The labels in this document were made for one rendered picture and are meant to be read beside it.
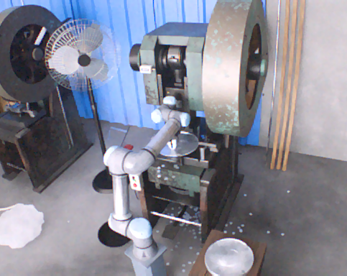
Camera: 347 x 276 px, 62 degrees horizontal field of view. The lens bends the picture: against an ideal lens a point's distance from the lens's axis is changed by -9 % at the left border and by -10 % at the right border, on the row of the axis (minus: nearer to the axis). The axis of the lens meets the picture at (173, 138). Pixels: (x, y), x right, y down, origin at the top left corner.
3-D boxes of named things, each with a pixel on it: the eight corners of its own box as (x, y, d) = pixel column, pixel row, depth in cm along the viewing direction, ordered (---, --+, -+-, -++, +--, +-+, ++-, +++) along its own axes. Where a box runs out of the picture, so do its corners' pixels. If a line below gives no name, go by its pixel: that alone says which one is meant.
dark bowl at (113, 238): (124, 256, 231) (122, 251, 227) (92, 245, 242) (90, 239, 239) (142, 230, 254) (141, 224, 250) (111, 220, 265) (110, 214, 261)
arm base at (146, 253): (146, 264, 174) (144, 254, 168) (128, 251, 182) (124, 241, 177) (163, 248, 183) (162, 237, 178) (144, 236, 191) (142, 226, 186)
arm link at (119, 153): (126, 241, 174) (123, 155, 153) (107, 231, 181) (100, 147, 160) (139, 231, 184) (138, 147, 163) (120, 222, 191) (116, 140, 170)
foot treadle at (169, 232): (173, 244, 226) (172, 238, 223) (161, 239, 230) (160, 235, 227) (201, 192, 271) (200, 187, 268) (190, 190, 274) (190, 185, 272)
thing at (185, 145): (156, 159, 203) (155, 158, 202) (155, 135, 227) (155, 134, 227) (201, 153, 202) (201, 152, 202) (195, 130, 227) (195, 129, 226)
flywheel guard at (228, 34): (237, 166, 168) (241, 8, 124) (187, 157, 179) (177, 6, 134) (268, 89, 246) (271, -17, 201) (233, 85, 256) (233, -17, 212)
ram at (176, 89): (187, 132, 206) (184, 90, 190) (165, 129, 212) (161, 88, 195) (196, 119, 219) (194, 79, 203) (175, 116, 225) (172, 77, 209)
